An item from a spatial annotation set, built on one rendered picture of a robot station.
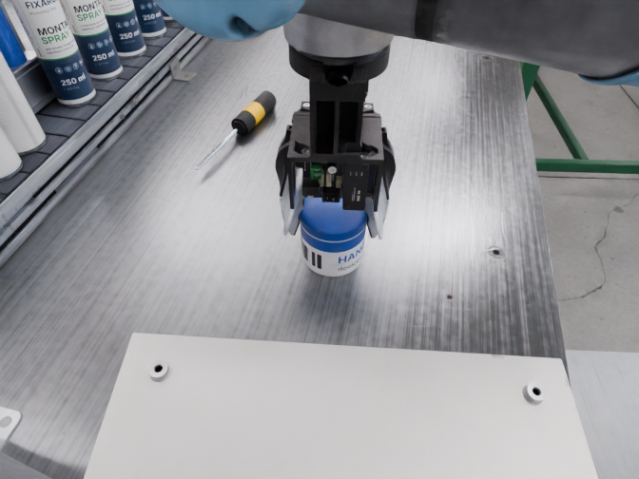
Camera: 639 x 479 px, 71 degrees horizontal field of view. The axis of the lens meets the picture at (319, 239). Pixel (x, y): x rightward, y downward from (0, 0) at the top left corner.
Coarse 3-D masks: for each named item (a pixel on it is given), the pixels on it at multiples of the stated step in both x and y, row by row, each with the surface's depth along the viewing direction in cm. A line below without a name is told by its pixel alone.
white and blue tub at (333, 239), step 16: (304, 208) 46; (320, 208) 46; (336, 208) 46; (304, 224) 45; (320, 224) 44; (336, 224) 44; (352, 224) 44; (304, 240) 46; (320, 240) 44; (336, 240) 44; (352, 240) 45; (304, 256) 49; (320, 256) 46; (336, 256) 46; (352, 256) 47; (320, 272) 48; (336, 272) 48
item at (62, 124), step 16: (176, 32) 79; (160, 48) 75; (128, 64) 71; (144, 64) 71; (112, 80) 68; (128, 80) 68; (112, 96) 65; (48, 112) 61; (64, 112) 61; (80, 112) 61; (48, 128) 59; (64, 128) 59; (48, 144) 56; (32, 160) 54; (16, 176) 52; (0, 192) 50
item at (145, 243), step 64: (192, 64) 82; (256, 64) 82; (448, 64) 82; (512, 64) 82; (128, 128) 68; (192, 128) 68; (256, 128) 68; (448, 128) 68; (512, 128) 68; (128, 192) 58; (192, 192) 58; (256, 192) 58; (448, 192) 58; (512, 192) 58; (64, 256) 50; (128, 256) 50; (192, 256) 50; (256, 256) 50; (384, 256) 50; (448, 256) 50; (512, 256) 50; (0, 320) 45; (64, 320) 45; (128, 320) 45; (192, 320) 45; (256, 320) 45; (320, 320) 45; (384, 320) 45; (448, 320) 45; (512, 320) 45; (0, 384) 40; (64, 384) 40; (64, 448) 36
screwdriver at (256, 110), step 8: (264, 96) 69; (272, 96) 70; (256, 104) 67; (264, 104) 68; (272, 104) 70; (240, 112) 67; (248, 112) 66; (256, 112) 66; (264, 112) 68; (232, 120) 65; (240, 120) 64; (248, 120) 65; (256, 120) 66; (240, 128) 65; (248, 128) 65; (232, 136) 64; (216, 152) 61
